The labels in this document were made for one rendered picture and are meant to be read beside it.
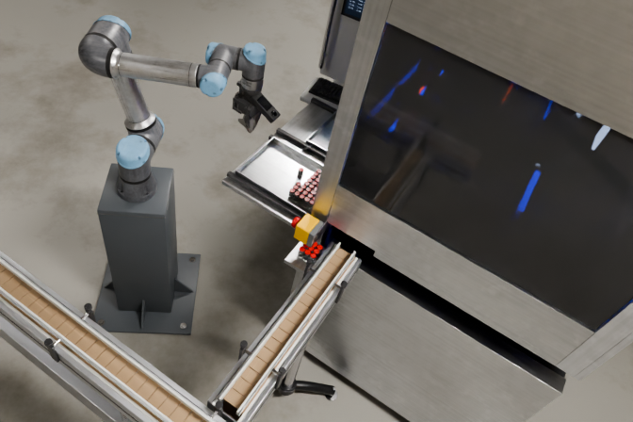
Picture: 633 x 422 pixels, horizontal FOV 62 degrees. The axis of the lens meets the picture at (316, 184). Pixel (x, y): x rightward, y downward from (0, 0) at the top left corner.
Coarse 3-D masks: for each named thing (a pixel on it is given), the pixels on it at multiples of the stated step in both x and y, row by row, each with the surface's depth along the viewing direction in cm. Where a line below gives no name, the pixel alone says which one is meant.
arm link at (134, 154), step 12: (120, 144) 192; (132, 144) 193; (144, 144) 194; (120, 156) 190; (132, 156) 190; (144, 156) 192; (120, 168) 194; (132, 168) 192; (144, 168) 196; (132, 180) 197
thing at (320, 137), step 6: (330, 120) 240; (324, 126) 237; (330, 126) 239; (318, 132) 234; (324, 132) 236; (330, 132) 236; (312, 138) 231; (318, 138) 232; (324, 138) 233; (318, 144) 230; (324, 144) 230; (324, 150) 224
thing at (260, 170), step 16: (272, 144) 225; (256, 160) 217; (272, 160) 218; (288, 160) 220; (304, 160) 221; (240, 176) 208; (256, 176) 211; (272, 176) 213; (288, 176) 214; (304, 176) 216; (272, 192) 202; (288, 192) 208; (304, 208) 204
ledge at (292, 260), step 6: (300, 246) 192; (294, 252) 190; (288, 258) 188; (294, 258) 188; (300, 258) 189; (318, 258) 190; (288, 264) 188; (294, 264) 187; (300, 264) 187; (300, 270) 186
